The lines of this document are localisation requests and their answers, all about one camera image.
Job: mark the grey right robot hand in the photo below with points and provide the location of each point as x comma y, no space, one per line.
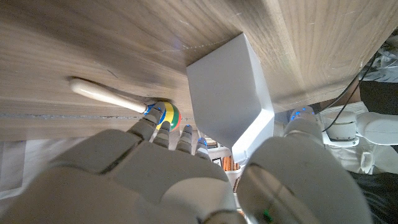
155,177

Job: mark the white milk carton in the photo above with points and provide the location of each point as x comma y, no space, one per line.
227,93

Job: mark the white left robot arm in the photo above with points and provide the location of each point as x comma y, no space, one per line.
373,127

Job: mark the colourful striped wooden maraca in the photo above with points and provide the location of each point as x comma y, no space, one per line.
102,95

